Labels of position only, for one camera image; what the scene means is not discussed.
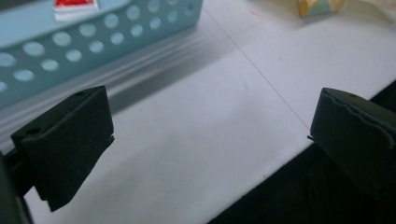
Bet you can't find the lemon print fabric bag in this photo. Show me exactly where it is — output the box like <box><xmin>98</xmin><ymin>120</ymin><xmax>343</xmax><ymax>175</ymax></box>
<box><xmin>297</xmin><ymin>0</ymin><xmax>347</xmax><ymax>19</ymax></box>

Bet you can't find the red and white packet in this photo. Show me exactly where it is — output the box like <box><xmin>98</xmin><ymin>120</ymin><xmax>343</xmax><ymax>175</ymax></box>
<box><xmin>52</xmin><ymin>0</ymin><xmax>100</xmax><ymax>22</ymax></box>

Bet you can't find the light blue perforated plastic basket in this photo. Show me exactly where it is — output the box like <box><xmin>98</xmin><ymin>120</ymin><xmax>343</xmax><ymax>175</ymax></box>
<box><xmin>0</xmin><ymin>0</ymin><xmax>204</xmax><ymax>110</ymax></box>

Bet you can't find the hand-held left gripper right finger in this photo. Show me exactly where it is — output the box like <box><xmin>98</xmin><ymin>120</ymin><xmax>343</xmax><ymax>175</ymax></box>
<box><xmin>307</xmin><ymin>87</ymin><xmax>396</xmax><ymax>203</ymax></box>

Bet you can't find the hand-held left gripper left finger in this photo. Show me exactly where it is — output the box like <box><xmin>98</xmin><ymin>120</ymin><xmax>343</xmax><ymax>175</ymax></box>
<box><xmin>10</xmin><ymin>85</ymin><xmax>115</xmax><ymax>213</ymax></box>

